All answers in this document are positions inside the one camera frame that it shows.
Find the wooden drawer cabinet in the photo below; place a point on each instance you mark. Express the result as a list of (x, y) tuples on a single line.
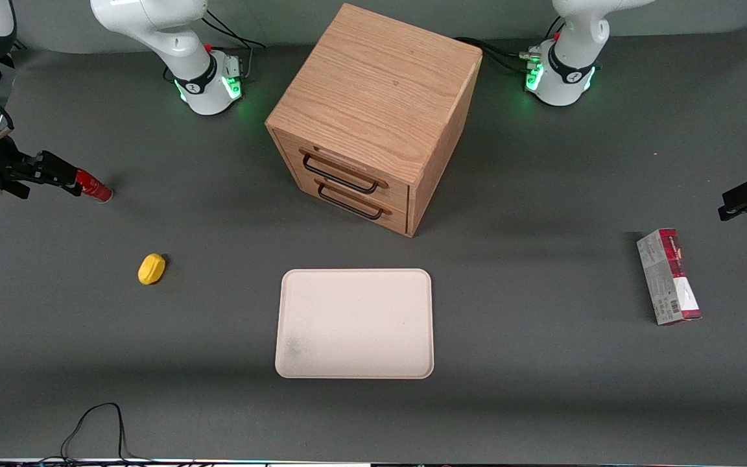
[(380, 84)]

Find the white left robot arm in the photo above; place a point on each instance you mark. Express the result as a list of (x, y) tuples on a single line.
[(568, 39)]

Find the red and white carton box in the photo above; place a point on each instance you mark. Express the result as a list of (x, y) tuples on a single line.
[(668, 279)]

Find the beige plastic tray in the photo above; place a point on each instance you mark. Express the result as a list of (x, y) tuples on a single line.
[(354, 324)]

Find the dark grey table mat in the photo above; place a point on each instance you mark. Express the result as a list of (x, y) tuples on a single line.
[(542, 402)]

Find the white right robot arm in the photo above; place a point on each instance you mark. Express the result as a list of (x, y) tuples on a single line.
[(179, 45)]

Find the red coke bottle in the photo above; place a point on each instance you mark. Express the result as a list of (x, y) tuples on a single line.
[(94, 187)]

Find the yellow lemon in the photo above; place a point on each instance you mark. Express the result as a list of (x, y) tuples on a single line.
[(151, 269)]

